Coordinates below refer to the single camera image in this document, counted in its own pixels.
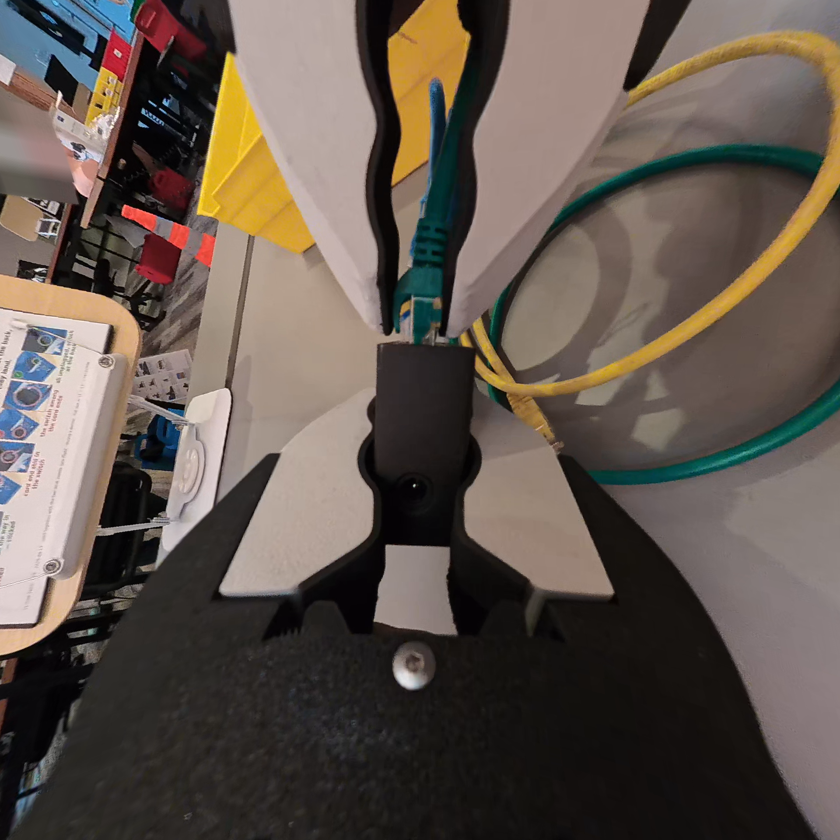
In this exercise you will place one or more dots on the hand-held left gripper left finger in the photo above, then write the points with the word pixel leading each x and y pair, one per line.
pixel 308 518

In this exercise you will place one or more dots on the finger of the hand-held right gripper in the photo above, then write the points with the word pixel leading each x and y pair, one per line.
pixel 308 98
pixel 544 98

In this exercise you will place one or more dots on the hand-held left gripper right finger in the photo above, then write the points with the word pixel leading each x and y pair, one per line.
pixel 531 518

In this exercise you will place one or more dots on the yellow plastic bin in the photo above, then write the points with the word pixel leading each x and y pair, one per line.
pixel 243 177

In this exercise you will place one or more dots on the black network switch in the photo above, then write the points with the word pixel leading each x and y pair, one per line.
pixel 423 407

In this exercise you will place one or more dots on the red chair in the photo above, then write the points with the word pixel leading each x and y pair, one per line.
pixel 167 29

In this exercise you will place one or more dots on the blue floor container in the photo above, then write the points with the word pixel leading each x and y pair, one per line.
pixel 157 439

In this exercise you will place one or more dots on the red plastic bin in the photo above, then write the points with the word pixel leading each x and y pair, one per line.
pixel 117 56

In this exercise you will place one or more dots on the printed paper sheets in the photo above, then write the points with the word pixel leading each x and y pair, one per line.
pixel 164 377

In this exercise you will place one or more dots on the small yellow bin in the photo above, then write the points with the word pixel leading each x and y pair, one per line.
pixel 103 98

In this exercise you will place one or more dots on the orange striped floor tape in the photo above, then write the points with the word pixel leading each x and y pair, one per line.
pixel 138 215

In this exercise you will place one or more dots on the wooden side table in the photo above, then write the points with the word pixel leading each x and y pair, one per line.
pixel 111 164

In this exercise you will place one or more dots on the white clip bar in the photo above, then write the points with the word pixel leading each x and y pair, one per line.
pixel 92 459

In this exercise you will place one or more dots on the wooden instruction board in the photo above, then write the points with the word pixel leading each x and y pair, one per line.
pixel 128 341

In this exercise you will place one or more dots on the printed instruction sheet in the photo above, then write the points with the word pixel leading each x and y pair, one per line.
pixel 39 420

